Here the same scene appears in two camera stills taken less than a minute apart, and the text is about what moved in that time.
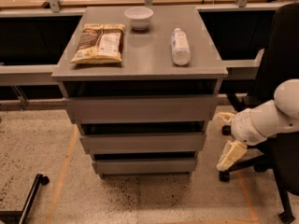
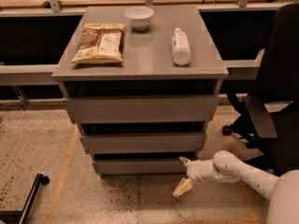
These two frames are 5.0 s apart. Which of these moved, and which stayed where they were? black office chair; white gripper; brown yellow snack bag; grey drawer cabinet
Moved: white gripper
Stayed: grey drawer cabinet; black office chair; brown yellow snack bag
